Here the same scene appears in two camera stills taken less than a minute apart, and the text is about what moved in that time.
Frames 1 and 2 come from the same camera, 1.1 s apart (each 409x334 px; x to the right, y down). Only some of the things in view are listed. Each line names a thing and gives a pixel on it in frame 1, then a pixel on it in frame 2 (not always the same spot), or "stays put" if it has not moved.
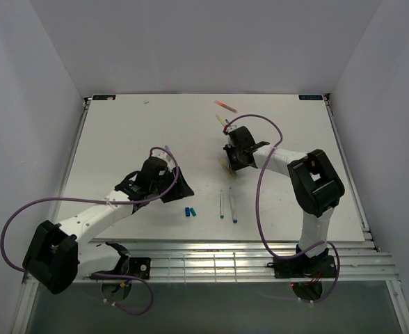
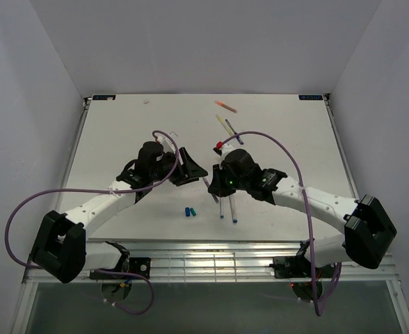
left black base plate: (139, 267) stays put
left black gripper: (182, 190) → (188, 171)
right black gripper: (230, 148) → (217, 186)
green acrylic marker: (221, 207) stays put
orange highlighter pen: (225, 106) stays put
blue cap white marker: (233, 207) stays put
